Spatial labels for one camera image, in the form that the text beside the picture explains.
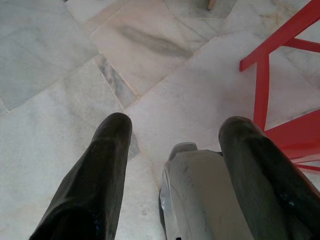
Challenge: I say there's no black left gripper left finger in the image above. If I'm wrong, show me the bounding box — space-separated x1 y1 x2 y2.
28 112 133 240

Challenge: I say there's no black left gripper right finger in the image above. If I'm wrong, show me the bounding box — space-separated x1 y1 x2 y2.
218 116 320 240

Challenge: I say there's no grey robot leg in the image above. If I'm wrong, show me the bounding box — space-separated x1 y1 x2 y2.
157 141 253 240

